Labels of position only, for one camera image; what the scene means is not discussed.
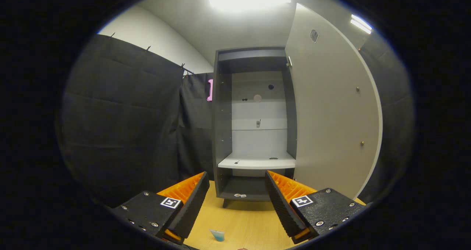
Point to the white and blue tube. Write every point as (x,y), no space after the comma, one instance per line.
(218,236)

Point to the black backdrop cloth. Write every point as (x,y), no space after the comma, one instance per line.
(121,125)

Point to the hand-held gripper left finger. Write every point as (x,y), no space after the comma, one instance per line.
(195,202)

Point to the double strip ceiling light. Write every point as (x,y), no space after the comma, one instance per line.
(360,24)

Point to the white cabinet shelf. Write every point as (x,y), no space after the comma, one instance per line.
(257,163)

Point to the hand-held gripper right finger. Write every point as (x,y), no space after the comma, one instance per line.
(281,209)

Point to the beige cabinet door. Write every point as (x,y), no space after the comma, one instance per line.
(331,125)

